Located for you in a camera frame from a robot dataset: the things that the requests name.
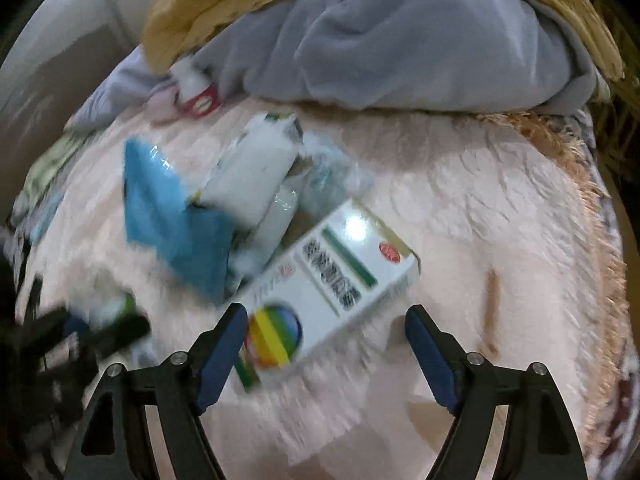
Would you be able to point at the yellow ruffled pillow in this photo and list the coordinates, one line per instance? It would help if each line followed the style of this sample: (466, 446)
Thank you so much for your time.
(200, 5)

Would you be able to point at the fringed patterned blanket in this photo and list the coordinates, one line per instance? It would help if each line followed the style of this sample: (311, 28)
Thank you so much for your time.
(575, 150)

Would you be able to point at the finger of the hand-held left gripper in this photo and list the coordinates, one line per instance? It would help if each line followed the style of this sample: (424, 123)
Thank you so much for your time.
(120, 335)

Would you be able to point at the grey fleece blanket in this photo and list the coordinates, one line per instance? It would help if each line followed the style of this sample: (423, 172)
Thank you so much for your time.
(400, 35)

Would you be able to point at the blue plastic packet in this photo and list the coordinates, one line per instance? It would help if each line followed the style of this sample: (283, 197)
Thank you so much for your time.
(165, 210)

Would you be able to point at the white pill bottle pink label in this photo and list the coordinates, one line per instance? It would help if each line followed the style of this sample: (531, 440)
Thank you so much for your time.
(192, 80)

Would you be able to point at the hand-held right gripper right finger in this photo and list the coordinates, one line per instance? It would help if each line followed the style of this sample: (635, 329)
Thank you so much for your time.
(430, 360)

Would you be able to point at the clear wrapper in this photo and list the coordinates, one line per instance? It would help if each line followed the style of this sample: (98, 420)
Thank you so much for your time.
(330, 175)

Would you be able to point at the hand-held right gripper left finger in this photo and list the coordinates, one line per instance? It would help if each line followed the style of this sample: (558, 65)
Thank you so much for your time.
(222, 355)

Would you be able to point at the green plaid cloth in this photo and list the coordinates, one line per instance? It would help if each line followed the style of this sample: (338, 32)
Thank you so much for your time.
(50, 170)

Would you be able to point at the pale green plastic packet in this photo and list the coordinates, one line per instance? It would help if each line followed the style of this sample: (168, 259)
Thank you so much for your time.
(112, 310)

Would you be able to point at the pink quilted bedspread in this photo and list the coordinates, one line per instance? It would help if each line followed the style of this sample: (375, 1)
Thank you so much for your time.
(475, 235)

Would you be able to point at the white medicine box rainbow circle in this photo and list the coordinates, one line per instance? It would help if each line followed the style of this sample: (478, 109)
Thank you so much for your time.
(340, 280)

